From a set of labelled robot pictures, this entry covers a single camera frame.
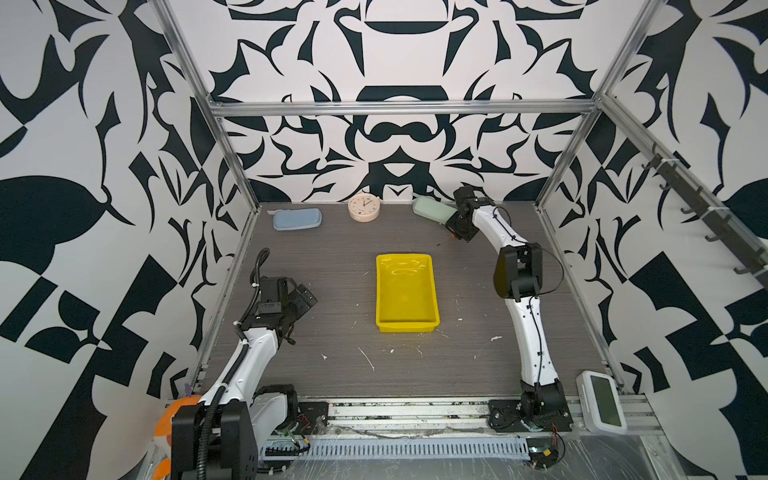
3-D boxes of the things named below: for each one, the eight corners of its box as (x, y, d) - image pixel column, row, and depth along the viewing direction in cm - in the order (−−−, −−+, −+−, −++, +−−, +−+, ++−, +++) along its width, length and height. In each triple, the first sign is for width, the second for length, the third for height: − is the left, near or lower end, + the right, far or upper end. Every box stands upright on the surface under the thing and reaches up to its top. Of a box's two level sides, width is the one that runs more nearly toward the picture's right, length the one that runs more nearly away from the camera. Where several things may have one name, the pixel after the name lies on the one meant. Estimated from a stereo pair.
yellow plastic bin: (375, 334, 90) (375, 324, 84) (377, 264, 106) (376, 251, 100) (437, 334, 90) (441, 324, 84) (429, 264, 106) (432, 252, 100)
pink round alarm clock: (347, 222, 116) (346, 218, 114) (350, 197, 124) (349, 193, 122) (380, 222, 116) (380, 218, 114) (380, 197, 124) (380, 193, 122)
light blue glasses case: (272, 230, 113) (270, 225, 111) (277, 213, 119) (275, 208, 117) (320, 230, 113) (319, 225, 111) (323, 213, 119) (322, 208, 117)
